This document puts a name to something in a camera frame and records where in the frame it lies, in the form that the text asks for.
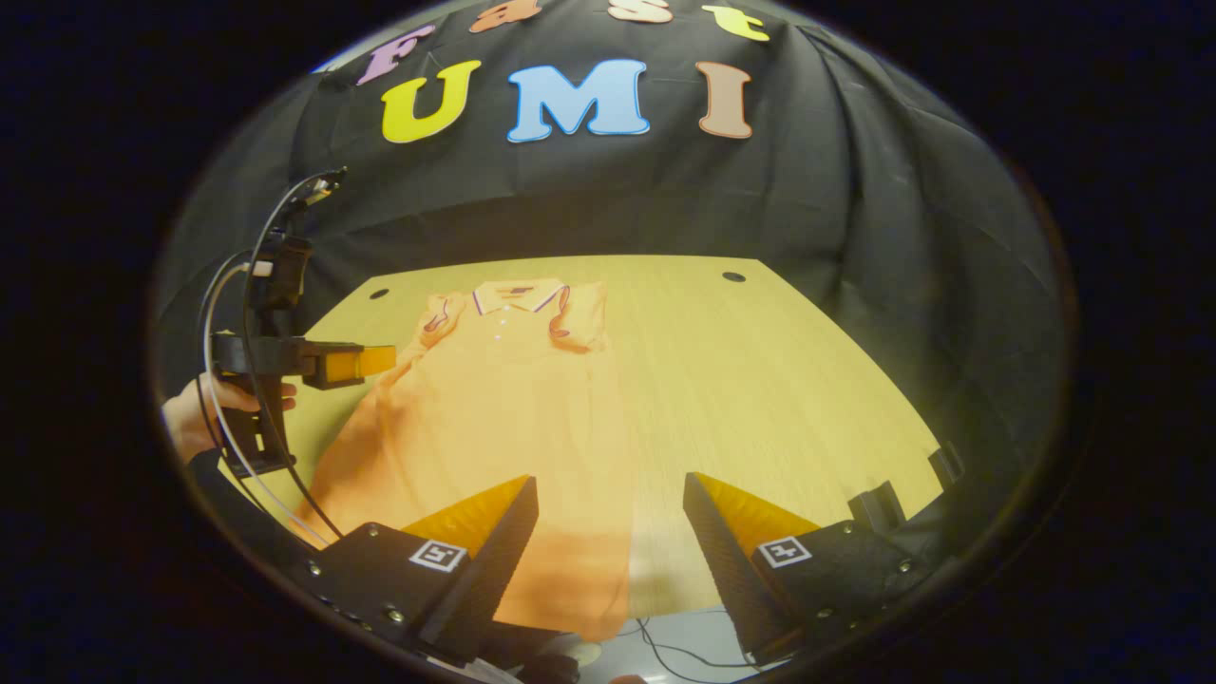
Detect black backdrop cloth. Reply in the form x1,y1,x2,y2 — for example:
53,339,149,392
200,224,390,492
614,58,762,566
152,0,1074,533

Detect orange T-shirt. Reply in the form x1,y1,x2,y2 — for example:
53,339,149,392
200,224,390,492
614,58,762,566
294,278,636,642

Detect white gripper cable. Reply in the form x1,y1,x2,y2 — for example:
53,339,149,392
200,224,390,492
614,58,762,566
201,264,332,550

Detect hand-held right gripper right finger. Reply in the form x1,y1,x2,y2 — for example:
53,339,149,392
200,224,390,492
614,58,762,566
682,472,937,666

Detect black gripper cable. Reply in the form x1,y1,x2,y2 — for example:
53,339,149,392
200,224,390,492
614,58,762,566
241,171,345,541

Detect thin black floor cable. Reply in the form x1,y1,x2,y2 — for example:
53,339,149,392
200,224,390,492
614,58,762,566
627,616,770,683

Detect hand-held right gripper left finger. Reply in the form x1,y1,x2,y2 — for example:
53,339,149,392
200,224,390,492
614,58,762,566
304,475,540,664

